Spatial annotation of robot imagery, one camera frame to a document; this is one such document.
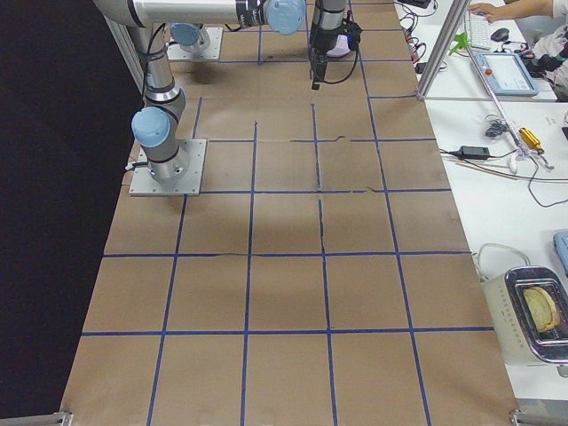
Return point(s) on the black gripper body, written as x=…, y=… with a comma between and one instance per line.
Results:
x=322, y=43

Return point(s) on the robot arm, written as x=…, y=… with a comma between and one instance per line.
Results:
x=163, y=101
x=329, y=21

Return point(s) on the lilac plate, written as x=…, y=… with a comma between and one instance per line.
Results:
x=341, y=48

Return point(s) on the person hand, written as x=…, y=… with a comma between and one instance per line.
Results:
x=490, y=12

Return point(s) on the green plastic clamp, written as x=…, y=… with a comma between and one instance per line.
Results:
x=461, y=44

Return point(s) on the long metal rod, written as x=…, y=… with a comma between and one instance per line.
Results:
x=522, y=149

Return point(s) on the white keyboard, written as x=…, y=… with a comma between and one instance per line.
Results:
x=477, y=30

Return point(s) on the black power adapter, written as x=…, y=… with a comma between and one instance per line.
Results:
x=474, y=153

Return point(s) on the black computer mouse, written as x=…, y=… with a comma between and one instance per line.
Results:
x=500, y=35

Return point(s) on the teach pendant tablet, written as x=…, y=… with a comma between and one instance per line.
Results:
x=504, y=74

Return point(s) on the yellow tool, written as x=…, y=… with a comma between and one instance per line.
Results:
x=531, y=140

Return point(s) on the white toaster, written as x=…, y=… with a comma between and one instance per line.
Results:
x=521, y=344

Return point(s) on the bread slice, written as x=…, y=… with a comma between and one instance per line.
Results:
x=543, y=309

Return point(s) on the aluminium frame post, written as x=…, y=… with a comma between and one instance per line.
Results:
x=438, y=53

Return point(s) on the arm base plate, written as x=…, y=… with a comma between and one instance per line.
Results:
x=194, y=43
x=180, y=176

